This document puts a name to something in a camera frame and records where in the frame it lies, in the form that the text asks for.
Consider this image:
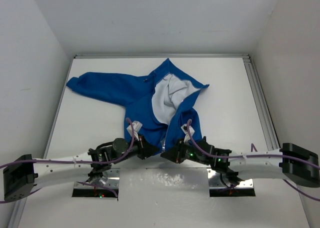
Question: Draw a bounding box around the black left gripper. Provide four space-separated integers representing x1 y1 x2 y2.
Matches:
112 132 160 164

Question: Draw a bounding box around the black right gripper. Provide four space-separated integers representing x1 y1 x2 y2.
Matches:
161 137 211 166

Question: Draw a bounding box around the blue zip-up jacket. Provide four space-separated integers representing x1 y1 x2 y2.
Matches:
66 59 208 153

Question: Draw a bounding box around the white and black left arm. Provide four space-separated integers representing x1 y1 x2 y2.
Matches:
0 135 159 203

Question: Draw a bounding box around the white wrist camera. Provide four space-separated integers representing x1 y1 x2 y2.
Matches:
181 123 195 143
126 120 143 140

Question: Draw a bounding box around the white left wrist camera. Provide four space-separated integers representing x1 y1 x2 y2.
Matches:
126 120 143 140

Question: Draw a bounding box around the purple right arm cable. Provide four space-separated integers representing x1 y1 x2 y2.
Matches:
186 119 320 201

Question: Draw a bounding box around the aluminium frame rail back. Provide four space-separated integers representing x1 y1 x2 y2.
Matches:
74 53 250 59

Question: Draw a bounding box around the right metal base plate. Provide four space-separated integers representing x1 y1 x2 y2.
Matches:
206 168 254 190

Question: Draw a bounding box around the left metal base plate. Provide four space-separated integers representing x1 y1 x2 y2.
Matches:
85 168 120 189

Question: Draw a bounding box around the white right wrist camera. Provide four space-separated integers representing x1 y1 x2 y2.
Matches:
181 123 195 143

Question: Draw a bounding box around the metal base plate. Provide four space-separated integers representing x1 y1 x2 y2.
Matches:
85 168 120 189
206 168 254 190

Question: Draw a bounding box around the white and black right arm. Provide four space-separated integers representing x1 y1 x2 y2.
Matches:
160 139 320 188

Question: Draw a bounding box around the aluminium frame rail left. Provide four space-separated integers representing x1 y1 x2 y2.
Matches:
7 55 77 228

